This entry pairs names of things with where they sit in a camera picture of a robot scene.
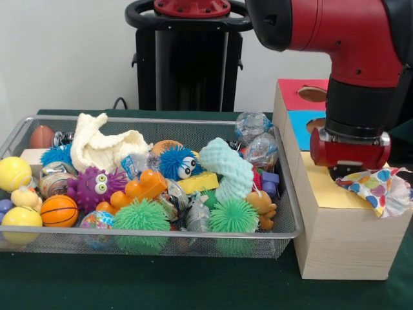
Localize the wooden box with three holes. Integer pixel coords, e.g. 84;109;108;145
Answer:
272;78;413;281

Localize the wire mesh bin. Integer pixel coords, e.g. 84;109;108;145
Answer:
0;115;304;258

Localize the yellow ball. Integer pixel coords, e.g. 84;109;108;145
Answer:
0;156;34;191
2;206;43;245

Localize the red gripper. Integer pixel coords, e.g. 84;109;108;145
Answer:
310;127;392;180

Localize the purple furry monster toy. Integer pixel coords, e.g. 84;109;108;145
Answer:
67;165;128;212

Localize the dark green table cloth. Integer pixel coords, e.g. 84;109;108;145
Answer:
0;108;413;310

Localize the orange toy basketball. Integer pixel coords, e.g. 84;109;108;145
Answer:
40;194;79;227

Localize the blue spiky ball with eyes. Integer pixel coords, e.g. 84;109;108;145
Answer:
159;144;202;181

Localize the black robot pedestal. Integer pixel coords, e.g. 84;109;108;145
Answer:
125;0;259;112

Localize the green spiky ball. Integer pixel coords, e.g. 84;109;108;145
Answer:
114;198;172;254
208;197;260;254

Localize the cream knitted cloth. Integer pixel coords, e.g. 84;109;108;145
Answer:
70;112;151;174

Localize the small dotted cloth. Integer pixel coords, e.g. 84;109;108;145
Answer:
336;167;412;218

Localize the orange plastic toy block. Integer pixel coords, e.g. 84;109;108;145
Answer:
97;168;169;216

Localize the mint green foam cloth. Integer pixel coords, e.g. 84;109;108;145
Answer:
199;136;254;202

